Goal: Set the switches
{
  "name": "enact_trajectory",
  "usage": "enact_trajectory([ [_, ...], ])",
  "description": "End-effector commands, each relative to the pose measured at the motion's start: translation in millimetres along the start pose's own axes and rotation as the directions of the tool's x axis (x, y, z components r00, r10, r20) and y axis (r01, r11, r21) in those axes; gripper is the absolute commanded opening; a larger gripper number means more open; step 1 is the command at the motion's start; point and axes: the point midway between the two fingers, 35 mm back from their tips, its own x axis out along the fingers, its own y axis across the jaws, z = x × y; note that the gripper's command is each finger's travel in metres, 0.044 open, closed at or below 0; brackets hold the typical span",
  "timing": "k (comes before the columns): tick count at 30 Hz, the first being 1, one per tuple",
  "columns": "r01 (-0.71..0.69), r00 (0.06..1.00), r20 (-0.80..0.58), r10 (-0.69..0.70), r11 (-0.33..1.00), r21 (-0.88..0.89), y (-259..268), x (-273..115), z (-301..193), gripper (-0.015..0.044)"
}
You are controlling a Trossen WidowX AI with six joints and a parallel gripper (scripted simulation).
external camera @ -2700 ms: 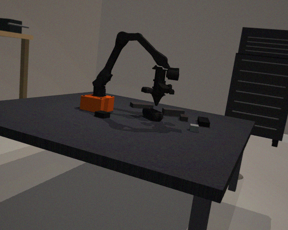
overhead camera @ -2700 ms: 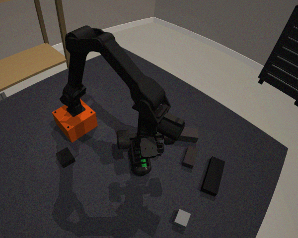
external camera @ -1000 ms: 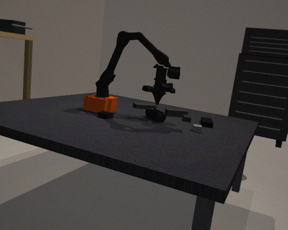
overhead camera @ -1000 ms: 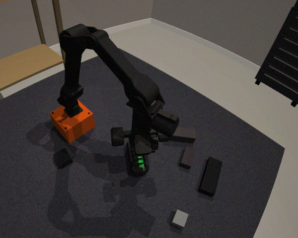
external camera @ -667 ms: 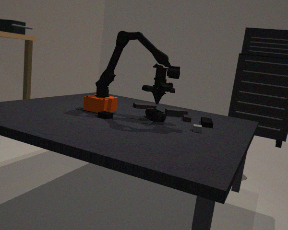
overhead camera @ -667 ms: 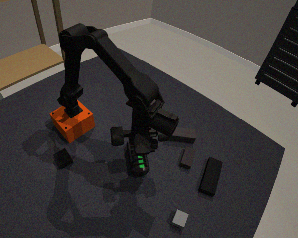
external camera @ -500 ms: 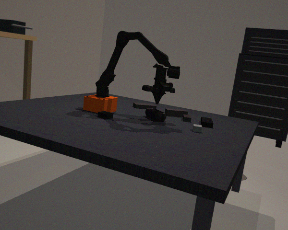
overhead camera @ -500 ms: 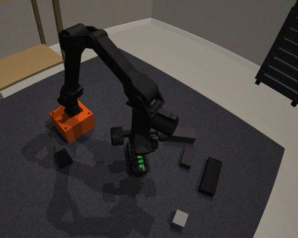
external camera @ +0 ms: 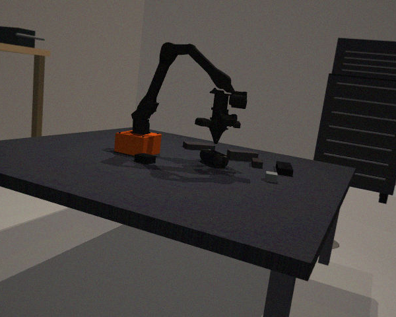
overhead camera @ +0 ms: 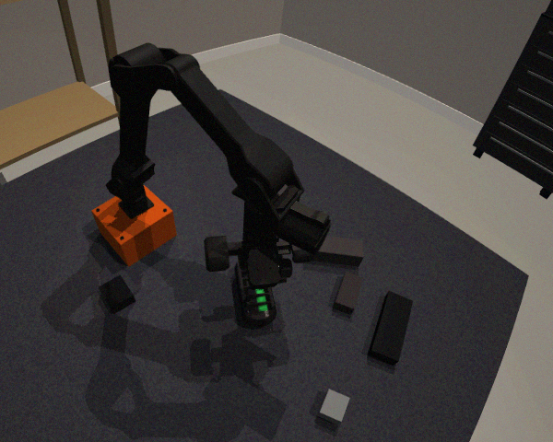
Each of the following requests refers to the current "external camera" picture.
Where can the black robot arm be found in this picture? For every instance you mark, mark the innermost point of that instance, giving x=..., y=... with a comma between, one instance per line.
x=168, y=54

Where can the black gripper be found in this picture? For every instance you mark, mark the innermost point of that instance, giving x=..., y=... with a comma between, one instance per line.
x=215, y=127

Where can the dark grey switch panel with green rocker switches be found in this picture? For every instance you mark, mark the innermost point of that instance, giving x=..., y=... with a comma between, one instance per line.
x=214, y=158

